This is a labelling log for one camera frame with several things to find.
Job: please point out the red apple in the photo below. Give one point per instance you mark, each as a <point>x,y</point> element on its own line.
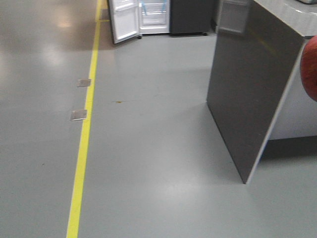
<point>308,68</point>

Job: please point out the white fridge interior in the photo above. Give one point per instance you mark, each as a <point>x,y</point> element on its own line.
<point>154,16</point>

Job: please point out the dark grey fridge right door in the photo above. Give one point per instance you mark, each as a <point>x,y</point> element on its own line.
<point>191,17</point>

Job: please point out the metal floor socket plate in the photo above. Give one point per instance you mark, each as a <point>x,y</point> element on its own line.
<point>84,82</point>
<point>78,115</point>

